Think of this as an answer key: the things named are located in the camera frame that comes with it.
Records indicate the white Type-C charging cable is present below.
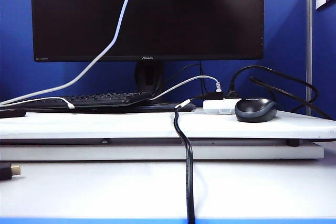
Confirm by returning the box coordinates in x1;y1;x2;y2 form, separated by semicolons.
0;0;137;110

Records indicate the thick white base board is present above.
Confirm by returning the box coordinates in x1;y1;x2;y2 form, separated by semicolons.
0;141;325;162

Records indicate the black monitor stand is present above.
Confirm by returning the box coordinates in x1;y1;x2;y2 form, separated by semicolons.
131;61;197;113

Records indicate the white power strip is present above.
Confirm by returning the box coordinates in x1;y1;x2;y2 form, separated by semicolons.
202;98;244;116

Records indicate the black keyboard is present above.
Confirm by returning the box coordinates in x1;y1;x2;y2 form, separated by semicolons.
0;92;153;112

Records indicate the white riser board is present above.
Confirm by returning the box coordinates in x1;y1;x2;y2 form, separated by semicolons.
0;110;336;141

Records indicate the black ASUS monitor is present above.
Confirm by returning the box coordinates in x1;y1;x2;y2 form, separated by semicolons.
30;0;265;63

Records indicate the black grey computer mouse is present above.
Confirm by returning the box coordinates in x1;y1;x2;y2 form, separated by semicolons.
234;98;278;124

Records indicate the blue partition panel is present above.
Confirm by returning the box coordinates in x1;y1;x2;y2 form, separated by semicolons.
311;0;336;121
0;0;308;116

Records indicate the flat black pad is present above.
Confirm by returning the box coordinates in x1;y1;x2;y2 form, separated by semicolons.
0;109;27;119

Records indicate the black HDMI connector gold tip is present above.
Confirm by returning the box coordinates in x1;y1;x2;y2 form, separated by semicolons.
0;163;22;182

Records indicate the thin black cable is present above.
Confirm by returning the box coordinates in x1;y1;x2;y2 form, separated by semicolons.
198;60;208;96
165;63;202;84

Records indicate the white cable with white plug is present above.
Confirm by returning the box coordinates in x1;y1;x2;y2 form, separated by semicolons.
149;76;223;101

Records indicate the looped black power cable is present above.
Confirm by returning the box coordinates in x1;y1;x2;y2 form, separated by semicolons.
227;66;333;121

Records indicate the thick black cable with plug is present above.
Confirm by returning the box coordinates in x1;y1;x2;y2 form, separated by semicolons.
173;91;224;224

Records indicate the silver partition post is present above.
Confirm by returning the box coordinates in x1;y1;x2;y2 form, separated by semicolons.
306;0;313;117

